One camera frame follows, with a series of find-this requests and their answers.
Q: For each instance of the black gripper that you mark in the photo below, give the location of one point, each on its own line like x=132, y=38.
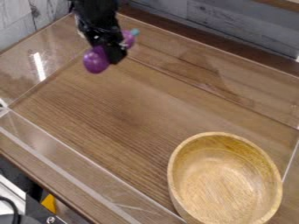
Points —
x=98, y=24

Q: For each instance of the yellow black equipment base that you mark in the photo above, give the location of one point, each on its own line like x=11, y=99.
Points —
x=40, y=205

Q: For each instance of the purple toy eggplant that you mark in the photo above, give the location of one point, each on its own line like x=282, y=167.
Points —
x=96, y=61

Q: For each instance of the brown wooden bowl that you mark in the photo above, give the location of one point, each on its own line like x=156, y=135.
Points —
x=223, y=180

